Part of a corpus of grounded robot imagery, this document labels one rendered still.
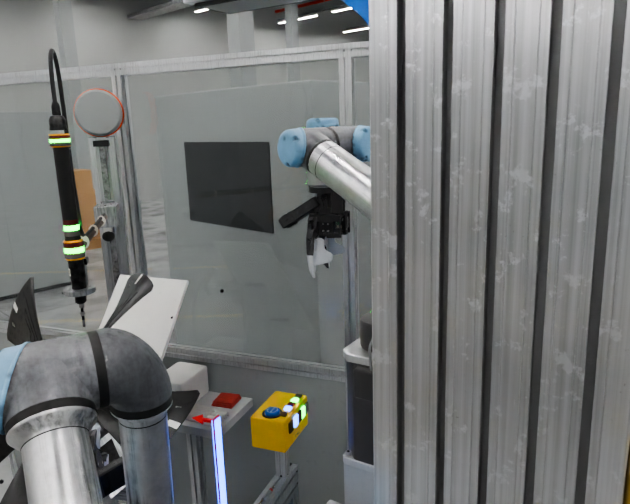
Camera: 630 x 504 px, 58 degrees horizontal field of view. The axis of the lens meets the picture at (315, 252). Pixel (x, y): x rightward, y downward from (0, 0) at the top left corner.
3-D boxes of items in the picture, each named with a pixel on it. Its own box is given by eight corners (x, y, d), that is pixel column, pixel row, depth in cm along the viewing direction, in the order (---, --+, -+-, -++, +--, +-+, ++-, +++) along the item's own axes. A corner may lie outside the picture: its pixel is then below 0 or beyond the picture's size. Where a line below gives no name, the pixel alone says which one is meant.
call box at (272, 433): (277, 422, 166) (275, 389, 163) (309, 428, 162) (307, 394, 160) (251, 451, 151) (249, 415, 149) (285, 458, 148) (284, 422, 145)
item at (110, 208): (100, 225, 195) (97, 201, 193) (121, 224, 197) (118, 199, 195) (95, 230, 185) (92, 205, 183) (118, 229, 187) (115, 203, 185)
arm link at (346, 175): (444, 311, 86) (268, 165, 115) (485, 296, 93) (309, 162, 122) (474, 249, 80) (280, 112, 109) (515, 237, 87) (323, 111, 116)
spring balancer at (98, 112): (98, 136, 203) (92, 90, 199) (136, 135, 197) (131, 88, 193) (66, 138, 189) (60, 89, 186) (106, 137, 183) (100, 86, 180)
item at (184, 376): (174, 385, 216) (171, 359, 213) (210, 391, 210) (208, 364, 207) (145, 406, 200) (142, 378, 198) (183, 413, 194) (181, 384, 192)
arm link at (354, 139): (346, 165, 113) (311, 163, 121) (384, 161, 120) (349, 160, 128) (345, 125, 111) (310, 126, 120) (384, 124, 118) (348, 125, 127)
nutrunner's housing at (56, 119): (73, 301, 134) (47, 102, 124) (91, 299, 135) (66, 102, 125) (70, 306, 131) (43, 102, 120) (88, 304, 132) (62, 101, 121)
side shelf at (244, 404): (170, 391, 218) (169, 384, 217) (253, 405, 204) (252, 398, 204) (128, 422, 196) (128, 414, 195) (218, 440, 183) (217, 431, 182)
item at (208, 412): (195, 408, 198) (195, 402, 197) (230, 416, 192) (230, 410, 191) (180, 419, 191) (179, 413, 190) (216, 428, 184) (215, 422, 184)
